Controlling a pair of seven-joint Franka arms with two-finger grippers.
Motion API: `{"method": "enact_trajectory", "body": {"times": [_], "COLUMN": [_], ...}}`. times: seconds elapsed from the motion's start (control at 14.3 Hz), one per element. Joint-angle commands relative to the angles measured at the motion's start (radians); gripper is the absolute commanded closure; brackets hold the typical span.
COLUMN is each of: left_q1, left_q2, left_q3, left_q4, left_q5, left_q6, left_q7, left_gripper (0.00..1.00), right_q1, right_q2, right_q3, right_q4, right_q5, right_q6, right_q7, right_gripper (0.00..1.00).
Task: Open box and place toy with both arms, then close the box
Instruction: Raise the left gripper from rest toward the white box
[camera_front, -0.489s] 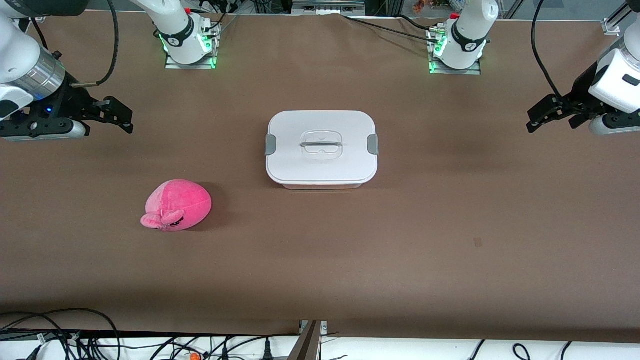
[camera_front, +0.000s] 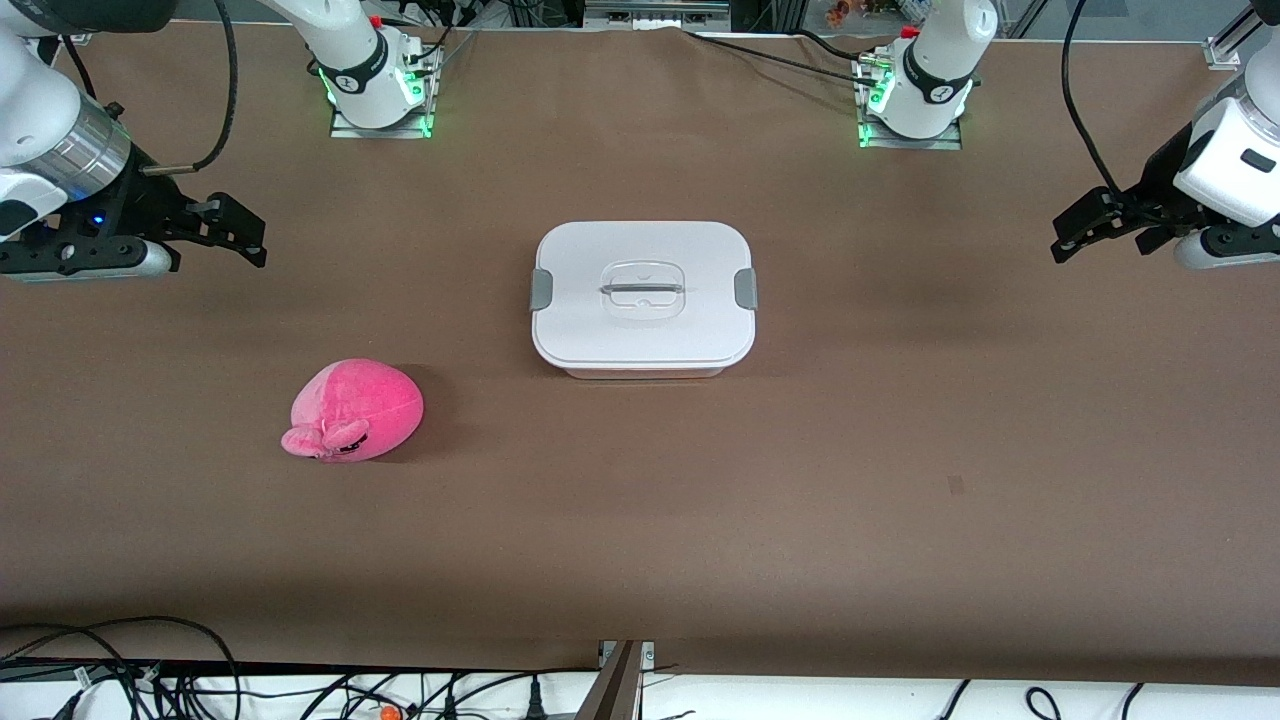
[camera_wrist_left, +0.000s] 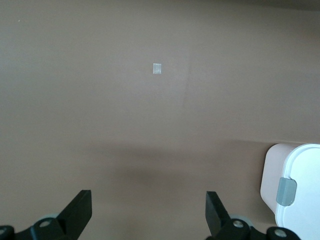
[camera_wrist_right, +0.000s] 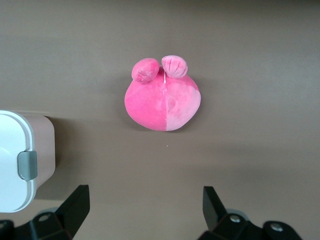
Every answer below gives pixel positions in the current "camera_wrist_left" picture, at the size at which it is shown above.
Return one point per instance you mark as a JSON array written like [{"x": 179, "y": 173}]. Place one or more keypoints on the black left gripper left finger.
[{"x": 70, "y": 220}]

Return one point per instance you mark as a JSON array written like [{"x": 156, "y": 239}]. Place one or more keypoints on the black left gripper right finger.
[{"x": 220, "y": 222}]

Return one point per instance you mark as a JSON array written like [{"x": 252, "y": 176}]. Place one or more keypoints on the white box lid grey latches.
[{"x": 307, "y": 175}]

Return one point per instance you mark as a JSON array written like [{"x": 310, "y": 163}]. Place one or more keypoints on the pink plastic box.
[{"x": 272, "y": 170}]

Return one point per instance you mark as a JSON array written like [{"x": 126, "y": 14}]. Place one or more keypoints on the small square tape piece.
[{"x": 157, "y": 69}]

